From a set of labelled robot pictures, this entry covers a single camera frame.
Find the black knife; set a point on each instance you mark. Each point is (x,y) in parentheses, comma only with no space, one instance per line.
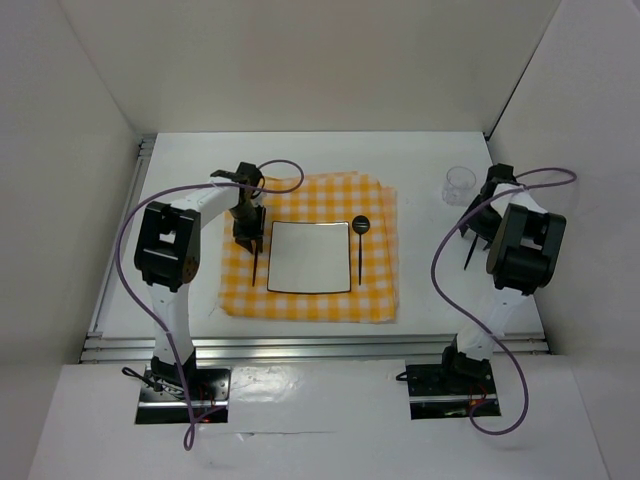
(470,253)

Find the yellow white checkered cloth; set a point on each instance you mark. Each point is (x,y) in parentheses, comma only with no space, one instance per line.
(321,198)

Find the aluminium front rail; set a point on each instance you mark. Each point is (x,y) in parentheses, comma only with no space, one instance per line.
(98,349)

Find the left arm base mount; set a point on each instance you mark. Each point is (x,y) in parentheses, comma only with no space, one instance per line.
(162,403)

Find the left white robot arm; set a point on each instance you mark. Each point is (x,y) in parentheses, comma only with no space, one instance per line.
(168,255)

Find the black fork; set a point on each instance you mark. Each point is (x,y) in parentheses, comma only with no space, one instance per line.
(257,250)

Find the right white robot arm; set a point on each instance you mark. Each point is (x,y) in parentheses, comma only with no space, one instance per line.
(524,243)

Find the white square plate black rim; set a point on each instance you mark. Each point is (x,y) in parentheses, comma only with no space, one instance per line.
(309,258)

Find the black spoon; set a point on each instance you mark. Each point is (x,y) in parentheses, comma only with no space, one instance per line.
(360,225)

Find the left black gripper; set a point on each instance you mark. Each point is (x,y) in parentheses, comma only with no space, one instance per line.
(243,236)

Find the clear glass cup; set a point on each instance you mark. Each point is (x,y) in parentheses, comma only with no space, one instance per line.
(459,186)

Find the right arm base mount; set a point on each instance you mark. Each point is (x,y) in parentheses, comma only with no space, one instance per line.
(437,394)

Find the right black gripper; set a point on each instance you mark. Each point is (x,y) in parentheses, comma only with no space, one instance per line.
(486,233)

